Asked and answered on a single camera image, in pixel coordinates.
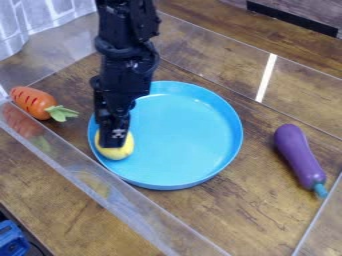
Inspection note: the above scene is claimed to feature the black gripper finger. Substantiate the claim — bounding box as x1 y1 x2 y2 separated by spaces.
97 103 135 148
93 88 109 127

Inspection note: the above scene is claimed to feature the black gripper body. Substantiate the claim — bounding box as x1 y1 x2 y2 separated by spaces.
91 0 162 110

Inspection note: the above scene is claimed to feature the yellow toy lemon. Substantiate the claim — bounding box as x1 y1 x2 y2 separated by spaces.
93 133 135 160

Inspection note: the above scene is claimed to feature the blue round tray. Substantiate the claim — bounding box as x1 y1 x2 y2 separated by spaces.
95 81 243 190

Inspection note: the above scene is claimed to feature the orange toy carrot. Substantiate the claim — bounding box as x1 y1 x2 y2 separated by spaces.
9 86 79 122

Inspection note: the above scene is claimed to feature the white curtain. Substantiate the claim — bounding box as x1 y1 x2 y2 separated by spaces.
0 0 96 61

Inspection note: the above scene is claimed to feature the purple toy eggplant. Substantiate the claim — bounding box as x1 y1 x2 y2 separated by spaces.
274 124 327 198

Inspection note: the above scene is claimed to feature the blue device at corner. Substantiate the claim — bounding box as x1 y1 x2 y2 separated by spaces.
0 220 29 256

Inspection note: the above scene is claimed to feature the clear acrylic barrier wall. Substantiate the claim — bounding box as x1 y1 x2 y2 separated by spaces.
0 16 342 256

